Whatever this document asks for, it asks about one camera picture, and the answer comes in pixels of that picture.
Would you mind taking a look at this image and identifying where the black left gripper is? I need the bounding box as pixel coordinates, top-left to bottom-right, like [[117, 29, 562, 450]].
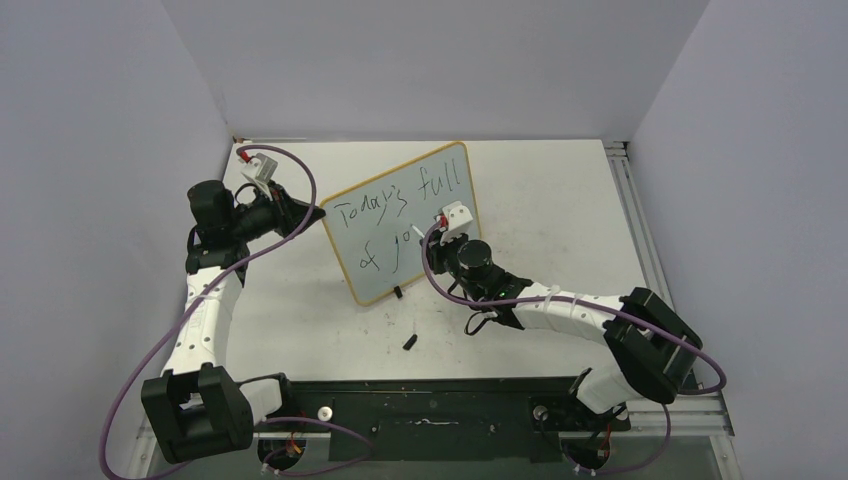
[[228, 180, 325, 242]]

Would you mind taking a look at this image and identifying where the black whiteboard marker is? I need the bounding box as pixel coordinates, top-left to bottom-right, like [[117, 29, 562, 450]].
[[410, 225, 425, 240]]

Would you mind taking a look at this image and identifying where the yellow-framed whiteboard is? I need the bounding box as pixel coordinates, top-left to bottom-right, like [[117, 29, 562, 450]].
[[320, 142, 481, 306]]

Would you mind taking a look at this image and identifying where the black marker cap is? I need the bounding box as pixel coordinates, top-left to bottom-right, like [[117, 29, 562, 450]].
[[403, 334, 418, 351]]

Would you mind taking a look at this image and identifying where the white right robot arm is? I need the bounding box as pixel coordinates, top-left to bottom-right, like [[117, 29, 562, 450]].
[[421, 229, 703, 428]]

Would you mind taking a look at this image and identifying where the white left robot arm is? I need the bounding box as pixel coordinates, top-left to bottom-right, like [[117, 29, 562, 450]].
[[141, 180, 325, 464]]

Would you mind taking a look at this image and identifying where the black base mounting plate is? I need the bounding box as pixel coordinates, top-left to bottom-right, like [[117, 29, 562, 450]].
[[257, 377, 662, 468]]

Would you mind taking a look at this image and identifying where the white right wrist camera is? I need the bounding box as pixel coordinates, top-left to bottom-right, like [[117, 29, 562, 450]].
[[439, 201, 474, 245]]

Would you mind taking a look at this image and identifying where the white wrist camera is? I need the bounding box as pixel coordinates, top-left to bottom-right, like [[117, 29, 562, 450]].
[[439, 201, 474, 245], [239, 152, 278, 197]]

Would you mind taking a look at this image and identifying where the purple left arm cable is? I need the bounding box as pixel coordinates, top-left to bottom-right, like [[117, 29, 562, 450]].
[[99, 144, 376, 480]]

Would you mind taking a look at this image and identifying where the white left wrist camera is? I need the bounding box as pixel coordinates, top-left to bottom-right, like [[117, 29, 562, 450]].
[[239, 152, 278, 197]]

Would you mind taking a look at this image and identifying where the aluminium rail frame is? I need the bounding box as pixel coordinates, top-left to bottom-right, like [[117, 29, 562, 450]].
[[602, 140, 737, 439]]

